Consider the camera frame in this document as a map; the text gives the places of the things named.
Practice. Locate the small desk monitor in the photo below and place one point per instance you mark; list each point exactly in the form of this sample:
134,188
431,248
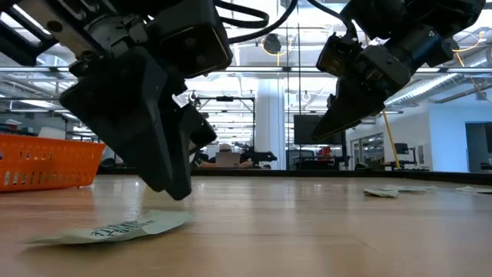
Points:
401,148

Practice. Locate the silver ventilation duct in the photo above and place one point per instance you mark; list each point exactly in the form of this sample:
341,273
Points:
426,88

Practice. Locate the background black station frame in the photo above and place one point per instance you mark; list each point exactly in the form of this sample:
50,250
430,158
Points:
225,98

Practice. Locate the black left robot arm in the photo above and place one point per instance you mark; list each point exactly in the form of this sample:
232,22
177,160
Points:
34,23

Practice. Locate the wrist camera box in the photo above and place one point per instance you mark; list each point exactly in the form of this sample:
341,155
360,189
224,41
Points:
192,42
338,55

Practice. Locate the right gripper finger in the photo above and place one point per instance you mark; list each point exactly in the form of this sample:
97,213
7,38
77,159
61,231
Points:
346,111

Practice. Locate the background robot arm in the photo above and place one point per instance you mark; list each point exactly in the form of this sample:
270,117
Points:
257,155

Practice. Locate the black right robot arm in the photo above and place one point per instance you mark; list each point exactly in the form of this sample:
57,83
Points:
384,15

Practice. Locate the white box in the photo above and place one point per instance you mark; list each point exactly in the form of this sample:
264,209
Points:
52,133

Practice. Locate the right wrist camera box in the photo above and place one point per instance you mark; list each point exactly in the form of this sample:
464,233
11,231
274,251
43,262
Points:
338,55

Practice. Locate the grey laptop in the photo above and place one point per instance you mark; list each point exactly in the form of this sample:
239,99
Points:
227,160

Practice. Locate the orange plastic basket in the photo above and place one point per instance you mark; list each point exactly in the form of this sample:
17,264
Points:
46,161

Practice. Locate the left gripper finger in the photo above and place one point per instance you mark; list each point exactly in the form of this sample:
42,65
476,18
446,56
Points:
180,154
127,115

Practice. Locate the red background object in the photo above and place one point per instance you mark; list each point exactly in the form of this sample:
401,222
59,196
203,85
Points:
324,151

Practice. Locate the person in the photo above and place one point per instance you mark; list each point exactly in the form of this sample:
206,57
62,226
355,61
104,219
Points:
225,147

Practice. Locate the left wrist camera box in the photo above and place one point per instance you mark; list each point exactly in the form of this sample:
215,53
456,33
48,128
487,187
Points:
192,42

